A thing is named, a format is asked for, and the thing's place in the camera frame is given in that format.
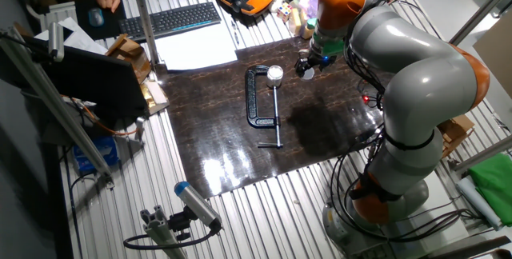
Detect white translucent plastic jar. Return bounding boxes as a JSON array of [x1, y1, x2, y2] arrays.
[[266, 65, 284, 89]]

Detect blue plastic packet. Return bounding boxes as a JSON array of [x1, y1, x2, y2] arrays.
[[73, 136, 120, 174]]

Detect small bottle with green cap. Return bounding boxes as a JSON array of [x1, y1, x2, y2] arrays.
[[302, 18, 318, 40]]

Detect black computer keyboard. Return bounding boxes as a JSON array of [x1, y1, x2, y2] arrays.
[[118, 2, 222, 43]]

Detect pale yellow block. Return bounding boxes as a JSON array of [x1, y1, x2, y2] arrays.
[[288, 9, 303, 36]]

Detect orange cable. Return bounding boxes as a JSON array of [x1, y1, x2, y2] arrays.
[[59, 94, 139, 137]]

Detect gold foil box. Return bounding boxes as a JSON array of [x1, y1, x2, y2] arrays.
[[139, 81, 170, 116]]

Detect green cloth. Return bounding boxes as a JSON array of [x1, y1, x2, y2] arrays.
[[468, 153, 512, 227]]

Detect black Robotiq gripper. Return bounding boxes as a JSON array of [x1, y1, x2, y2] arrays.
[[294, 50, 336, 78]]

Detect black flat monitor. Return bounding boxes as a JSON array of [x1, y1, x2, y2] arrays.
[[15, 34, 150, 121]]

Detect grey computer mouse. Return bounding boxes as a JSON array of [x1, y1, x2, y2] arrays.
[[88, 7, 105, 28]]

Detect pale purple plastic bag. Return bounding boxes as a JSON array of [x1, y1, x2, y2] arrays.
[[291, 0, 320, 20]]

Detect aluminium profile post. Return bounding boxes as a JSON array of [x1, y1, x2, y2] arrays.
[[128, 0, 160, 66], [450, 0, 512, 46], [451, 134, 512, 174], [0, 26, 116, 190]]

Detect Rubik's cube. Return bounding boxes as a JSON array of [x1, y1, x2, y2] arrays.
[[276, 2, 293, 23]]

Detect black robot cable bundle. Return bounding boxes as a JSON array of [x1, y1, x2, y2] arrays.
[[327, 146, 483, 248]]

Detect brown wooden box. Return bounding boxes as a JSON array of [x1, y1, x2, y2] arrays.
[[105, 34, 152, 85]]

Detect black mouse pad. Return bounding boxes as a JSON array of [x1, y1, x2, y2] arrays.
[[74, 0, 127, 41]]

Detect dark brown marble pattern mat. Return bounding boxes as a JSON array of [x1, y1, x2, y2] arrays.
[[158, 37, 395, 200]]

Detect silver camera with blue end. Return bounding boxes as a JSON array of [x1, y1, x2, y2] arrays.
[[174, 181, 223, 230]]

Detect white paper roll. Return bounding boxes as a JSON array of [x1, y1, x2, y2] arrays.
[[455, 175, 503, 231]]

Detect large white paper sheet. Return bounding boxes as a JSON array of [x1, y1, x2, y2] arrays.
[[154, 22, 238, 71]]

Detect silver bar webcam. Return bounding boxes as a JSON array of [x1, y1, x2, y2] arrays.
[[47, 22, 65, 62]]

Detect brown cardboard sheet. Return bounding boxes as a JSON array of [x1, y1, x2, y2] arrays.
[[473, 10, 512, 100]]

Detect green flange adapter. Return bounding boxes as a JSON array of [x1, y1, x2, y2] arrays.
[[310, 30, 346, 57]]

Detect black C-clamp with steel screw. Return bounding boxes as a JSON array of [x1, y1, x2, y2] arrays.
[[244, 65, 284, 149]]

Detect white base board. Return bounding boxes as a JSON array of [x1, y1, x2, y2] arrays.
[[399, 169, 469, 252]]

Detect small wired red LED board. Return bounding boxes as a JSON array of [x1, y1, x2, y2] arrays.
[[357, 85, 381, 110]]

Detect short aluminium profile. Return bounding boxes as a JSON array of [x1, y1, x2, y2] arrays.
[[139, 205, 189, 259]]

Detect stack of white papers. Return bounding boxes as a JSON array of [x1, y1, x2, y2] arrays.
[[34, 17, 109, 56]]

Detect black camera cable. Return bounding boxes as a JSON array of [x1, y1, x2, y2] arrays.
[[122, 221, 222, 251]]

